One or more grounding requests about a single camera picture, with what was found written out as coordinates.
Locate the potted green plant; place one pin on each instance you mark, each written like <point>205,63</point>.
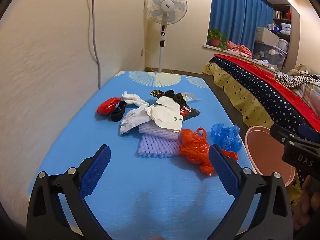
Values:
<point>215,41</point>

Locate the bed with star sheet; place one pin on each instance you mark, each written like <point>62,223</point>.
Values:
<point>262,92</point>

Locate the purple foam fruit net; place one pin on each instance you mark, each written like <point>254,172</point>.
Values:
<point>157,147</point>

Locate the red blanket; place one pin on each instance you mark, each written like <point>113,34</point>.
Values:
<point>260,72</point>

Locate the white paper bag green print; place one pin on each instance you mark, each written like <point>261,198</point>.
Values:
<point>165,117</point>

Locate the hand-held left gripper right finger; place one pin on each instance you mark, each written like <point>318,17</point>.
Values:
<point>222,170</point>

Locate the striped garment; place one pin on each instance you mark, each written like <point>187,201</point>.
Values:
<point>290,80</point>

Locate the wall bookshelf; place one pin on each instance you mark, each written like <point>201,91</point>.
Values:
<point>281,12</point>

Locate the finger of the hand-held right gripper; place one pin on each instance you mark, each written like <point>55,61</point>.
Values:
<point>308,132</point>
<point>282,133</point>

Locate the red plastic bag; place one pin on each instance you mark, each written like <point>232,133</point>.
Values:
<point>106,106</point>

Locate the white standing fan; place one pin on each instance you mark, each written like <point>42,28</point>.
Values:
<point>163,5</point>

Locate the blue plastic bag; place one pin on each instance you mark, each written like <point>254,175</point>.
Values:
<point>225,135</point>

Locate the orange plastic bag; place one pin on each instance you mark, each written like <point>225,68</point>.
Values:
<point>192,150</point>

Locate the white crumpled tissue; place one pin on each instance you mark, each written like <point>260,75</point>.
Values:
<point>130,97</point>

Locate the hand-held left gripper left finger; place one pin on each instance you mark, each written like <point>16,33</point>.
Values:
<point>98,167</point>

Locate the clear plastic bag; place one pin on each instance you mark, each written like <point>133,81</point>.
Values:
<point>191,96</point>

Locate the pink plastic bin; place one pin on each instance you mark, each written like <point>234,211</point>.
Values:
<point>265,150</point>

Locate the white wall outlet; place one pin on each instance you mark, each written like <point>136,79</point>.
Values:
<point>143,52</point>

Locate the person's right hand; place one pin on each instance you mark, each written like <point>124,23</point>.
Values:
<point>303,210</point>

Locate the dark crumpled wrapper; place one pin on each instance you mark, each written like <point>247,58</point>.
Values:
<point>177,97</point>

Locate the black red snack packet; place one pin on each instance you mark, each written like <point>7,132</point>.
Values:
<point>188,112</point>

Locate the blue curtain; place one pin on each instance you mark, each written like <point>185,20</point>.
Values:
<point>237,17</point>

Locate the beige cardboard box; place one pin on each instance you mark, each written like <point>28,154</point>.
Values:
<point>266,36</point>

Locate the clear plastic storage bin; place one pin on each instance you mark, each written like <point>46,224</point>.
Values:
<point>270,55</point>

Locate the dark patterned wrapper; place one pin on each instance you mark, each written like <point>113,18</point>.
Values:
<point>156,93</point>

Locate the pink clothes pile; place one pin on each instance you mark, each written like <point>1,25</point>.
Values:
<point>237,47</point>

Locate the white window sill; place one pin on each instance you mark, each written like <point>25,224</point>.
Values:
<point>207,46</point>

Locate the plaid quilt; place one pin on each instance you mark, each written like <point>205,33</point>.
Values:
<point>310,85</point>

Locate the small white storage box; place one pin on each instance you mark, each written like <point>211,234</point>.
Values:
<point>283,45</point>

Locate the beige plush cloth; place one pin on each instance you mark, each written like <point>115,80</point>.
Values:
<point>300,69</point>

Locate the black plastic wrapper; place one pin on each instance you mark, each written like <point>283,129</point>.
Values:
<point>117,113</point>

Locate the pale foam fruit net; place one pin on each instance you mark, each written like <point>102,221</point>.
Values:
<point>155,131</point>

